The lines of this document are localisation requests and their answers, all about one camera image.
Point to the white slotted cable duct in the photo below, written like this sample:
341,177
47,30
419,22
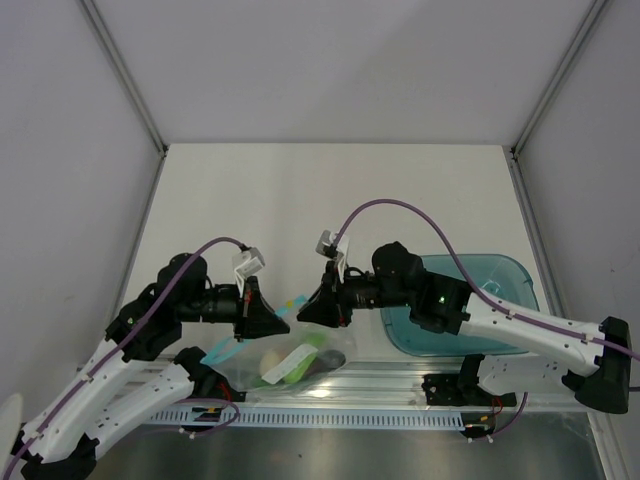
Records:
310,418

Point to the right frame post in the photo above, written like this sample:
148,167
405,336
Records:
568,60

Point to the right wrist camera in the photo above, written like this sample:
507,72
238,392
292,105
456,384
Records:
334,248

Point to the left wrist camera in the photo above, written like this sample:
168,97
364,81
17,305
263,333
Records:
247,263

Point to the green cucumber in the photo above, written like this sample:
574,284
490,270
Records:
316,340

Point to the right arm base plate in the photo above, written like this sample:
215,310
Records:
446,390

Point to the frame post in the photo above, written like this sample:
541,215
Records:
568,60
107,43

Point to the white egg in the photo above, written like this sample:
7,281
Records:
269,360

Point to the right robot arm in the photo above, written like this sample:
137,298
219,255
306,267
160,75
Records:
591,361

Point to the teal plastic tray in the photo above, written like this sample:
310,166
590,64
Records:
499,275

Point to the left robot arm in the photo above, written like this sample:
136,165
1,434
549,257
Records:
89,417

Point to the clear zip top bag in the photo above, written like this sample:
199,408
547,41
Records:
293,361

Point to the aluminium rail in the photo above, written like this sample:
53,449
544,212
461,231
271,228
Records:
365,385

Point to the left frame post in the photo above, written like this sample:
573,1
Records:
107,43

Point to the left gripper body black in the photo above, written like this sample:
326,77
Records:
222,305

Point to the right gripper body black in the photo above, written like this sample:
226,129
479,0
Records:
364,292

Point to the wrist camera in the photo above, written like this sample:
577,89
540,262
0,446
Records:
334,248
247,263

